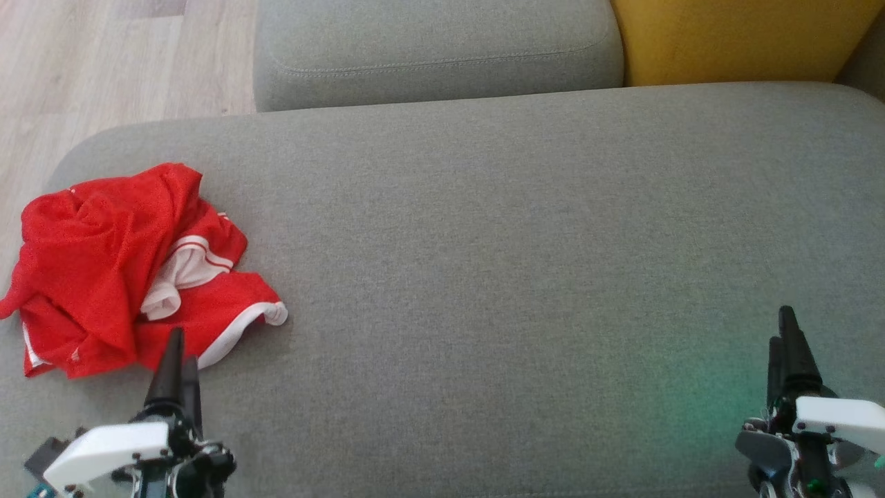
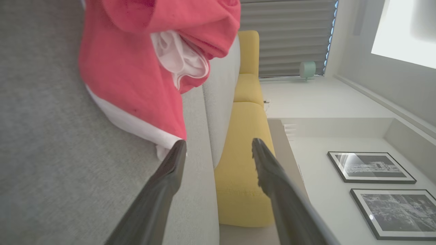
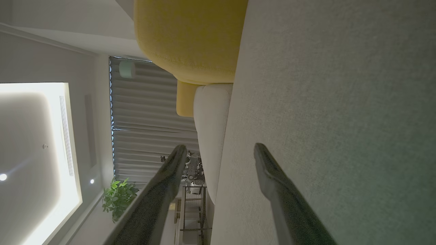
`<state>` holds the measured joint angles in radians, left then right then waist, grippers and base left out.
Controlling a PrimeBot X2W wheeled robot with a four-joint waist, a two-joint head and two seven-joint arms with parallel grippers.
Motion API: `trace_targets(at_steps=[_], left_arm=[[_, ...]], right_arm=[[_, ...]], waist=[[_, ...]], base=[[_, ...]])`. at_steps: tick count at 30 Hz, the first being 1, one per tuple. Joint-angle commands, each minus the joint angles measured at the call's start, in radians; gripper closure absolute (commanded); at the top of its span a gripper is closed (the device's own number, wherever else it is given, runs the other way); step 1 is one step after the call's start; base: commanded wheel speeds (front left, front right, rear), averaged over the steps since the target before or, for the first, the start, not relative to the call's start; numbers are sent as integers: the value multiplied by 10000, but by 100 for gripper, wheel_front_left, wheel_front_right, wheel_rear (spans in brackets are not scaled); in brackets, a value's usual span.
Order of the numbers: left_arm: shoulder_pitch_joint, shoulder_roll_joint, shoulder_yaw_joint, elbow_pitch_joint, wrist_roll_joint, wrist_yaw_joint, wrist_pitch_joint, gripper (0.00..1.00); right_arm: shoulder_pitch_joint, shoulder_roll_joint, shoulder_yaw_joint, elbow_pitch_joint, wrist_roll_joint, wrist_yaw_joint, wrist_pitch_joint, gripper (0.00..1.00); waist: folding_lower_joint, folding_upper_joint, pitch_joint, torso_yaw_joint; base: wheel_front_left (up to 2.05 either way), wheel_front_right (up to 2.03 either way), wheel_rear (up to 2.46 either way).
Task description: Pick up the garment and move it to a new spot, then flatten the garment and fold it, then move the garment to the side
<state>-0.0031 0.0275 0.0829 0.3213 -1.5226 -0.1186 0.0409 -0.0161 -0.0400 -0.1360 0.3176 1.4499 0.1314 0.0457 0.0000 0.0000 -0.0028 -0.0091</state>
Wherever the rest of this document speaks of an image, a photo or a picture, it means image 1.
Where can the red Bulls jersey white sleeves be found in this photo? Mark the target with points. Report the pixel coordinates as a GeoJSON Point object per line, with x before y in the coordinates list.
{"type": "Point", "coordinates": [90, 242]}

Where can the grey sofa back cushion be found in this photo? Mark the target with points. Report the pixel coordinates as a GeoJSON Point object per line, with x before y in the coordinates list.
{"type": "Point", "coordinates": [435, 48]}

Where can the grey sofa corner cushion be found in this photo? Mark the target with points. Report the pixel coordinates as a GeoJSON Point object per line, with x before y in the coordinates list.
{"type": "Point", "coordinates": [868, 69]}

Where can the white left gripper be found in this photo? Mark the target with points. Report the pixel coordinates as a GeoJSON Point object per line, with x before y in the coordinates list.
{"type": "Point", "coordinates": [104, 449]}

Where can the large grey sofa seat cushion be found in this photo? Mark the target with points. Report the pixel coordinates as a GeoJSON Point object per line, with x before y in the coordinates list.
{"type": "Point", "coordinates": [484, 277]}

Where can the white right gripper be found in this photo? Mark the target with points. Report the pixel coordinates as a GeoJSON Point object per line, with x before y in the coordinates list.
{"type": "Point", "coordinates": [840, 418]}

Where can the yellow sofa pillow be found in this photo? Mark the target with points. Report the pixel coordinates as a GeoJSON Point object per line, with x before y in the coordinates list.
{"type": "Point", "coordinates": [733, 41]}

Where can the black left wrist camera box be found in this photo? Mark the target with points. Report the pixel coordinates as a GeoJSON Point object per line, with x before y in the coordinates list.
{"type": "Point", "coordinates": [45, 453]}

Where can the red mesh shorts white trim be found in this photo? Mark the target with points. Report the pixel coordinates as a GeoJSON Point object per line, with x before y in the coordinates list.
{"type": "Point", "coordinates": [214, 304]}

